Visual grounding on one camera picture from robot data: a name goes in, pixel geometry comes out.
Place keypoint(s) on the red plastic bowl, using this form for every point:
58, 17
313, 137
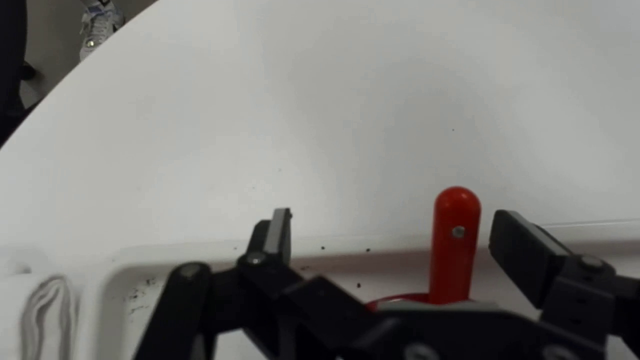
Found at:
399, 299

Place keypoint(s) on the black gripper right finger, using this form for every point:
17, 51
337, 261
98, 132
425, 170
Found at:
576, 293

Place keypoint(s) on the clear plastic bag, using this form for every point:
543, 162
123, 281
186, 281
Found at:
101, 19

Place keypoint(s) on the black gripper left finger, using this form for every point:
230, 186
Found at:
196, 304

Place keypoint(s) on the red handled spoon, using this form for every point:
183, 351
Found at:
455, 236

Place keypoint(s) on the white striped cloth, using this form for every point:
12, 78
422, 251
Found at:
38, 309

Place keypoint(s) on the white plastic tray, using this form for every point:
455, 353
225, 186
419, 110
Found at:
119, 300

